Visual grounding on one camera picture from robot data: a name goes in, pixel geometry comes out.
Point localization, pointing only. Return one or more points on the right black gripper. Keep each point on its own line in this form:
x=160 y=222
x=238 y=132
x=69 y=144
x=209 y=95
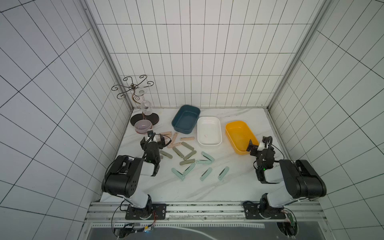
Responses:
x=258 y=150

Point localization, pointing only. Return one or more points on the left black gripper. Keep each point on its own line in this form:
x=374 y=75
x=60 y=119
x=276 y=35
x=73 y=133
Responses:
x=150 y=142

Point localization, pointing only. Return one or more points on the mint green folding knife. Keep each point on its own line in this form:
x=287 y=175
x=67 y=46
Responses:
x=178 y=174
x=206 y=174
x=189 y=169
x=223 y=173
x=204 y=162
x=207 y=156

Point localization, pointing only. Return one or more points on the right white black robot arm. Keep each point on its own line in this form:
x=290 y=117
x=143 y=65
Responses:
x=301 y=182

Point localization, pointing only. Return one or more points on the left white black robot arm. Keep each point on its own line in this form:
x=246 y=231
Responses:
x=122 y=176

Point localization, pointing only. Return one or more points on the yellow storage box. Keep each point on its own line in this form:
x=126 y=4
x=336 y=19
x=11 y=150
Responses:
x=240 y=135

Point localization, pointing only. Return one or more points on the dark teal storage box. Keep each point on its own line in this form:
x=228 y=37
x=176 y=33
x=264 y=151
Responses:
x=186 y=119

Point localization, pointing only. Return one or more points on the white storage box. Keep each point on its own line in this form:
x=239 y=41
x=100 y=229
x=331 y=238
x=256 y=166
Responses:
x=209 y=131

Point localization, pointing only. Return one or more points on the olive green folding knife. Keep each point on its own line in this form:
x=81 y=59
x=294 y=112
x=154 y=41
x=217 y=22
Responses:
x=178 y=152
x=188 y=146
x=166 y=154
x=189 y=155
x=186 y=162

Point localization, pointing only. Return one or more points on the pink glass bowl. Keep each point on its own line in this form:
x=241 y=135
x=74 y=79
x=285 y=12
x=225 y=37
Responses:
x=143 y=126

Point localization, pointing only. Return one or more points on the metal scroll cup rack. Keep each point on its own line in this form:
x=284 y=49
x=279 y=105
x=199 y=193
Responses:
x=137 y=92

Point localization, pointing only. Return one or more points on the clear glass on rack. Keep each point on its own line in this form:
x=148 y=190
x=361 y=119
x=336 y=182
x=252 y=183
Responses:
x=146 y=107

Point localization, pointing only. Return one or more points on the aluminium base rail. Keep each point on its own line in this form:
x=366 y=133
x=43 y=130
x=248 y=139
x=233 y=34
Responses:
x=110 y=212

